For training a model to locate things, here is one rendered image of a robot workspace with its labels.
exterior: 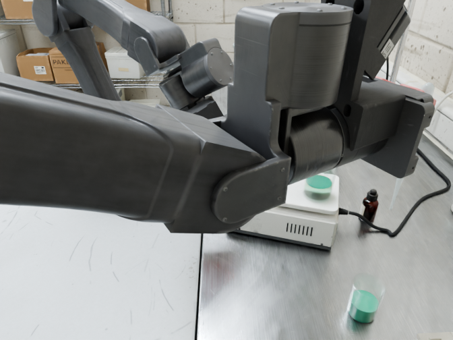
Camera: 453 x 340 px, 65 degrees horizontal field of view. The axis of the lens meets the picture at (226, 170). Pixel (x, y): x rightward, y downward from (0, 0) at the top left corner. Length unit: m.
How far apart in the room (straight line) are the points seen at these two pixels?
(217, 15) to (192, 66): 2.42
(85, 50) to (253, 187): 0.59
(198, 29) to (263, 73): 2.76
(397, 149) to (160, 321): 0.40
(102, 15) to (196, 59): 0.20
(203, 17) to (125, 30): 2.36
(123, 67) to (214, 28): 0.77
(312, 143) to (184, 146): 0.11
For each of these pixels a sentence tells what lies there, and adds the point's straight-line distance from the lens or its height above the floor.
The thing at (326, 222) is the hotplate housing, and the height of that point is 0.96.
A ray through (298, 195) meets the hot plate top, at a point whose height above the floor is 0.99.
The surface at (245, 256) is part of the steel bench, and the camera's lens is 0.64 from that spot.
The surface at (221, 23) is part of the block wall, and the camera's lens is 2.97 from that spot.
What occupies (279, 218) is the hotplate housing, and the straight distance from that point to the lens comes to 0.63.
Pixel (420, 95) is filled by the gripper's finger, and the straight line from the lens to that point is 0.32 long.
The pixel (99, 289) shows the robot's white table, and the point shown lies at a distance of 0.62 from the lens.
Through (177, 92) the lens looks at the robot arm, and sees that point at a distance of 0.57.
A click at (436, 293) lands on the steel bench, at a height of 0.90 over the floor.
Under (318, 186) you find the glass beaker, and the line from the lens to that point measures 0.61.
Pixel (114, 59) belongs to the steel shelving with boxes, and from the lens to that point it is 2.80.
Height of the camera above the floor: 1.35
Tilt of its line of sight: 31 degrees down
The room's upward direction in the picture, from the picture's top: straight up
